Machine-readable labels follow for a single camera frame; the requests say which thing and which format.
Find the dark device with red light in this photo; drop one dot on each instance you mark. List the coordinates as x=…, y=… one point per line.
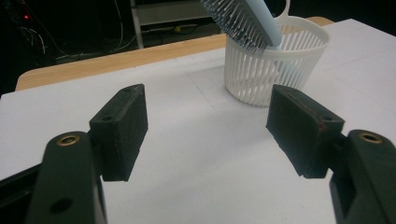
x=26, y=17

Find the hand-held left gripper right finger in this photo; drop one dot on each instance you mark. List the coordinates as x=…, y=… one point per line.
x=305, y=133

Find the white table cover sheet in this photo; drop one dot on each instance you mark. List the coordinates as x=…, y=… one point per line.
x=202, y=155

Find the small yellow ball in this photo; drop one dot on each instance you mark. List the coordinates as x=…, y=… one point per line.
x=176, y=29

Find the white plastic slotted basket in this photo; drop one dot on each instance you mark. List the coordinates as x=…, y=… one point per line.
x=255, y=77

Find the light blue hairbrush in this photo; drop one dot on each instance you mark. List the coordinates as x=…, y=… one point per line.
x=249, y=21

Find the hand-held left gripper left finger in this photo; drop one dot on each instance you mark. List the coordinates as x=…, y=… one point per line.
x=118, y=133

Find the white metal stand frame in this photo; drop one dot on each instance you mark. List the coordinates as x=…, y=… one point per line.
x=168, y=12

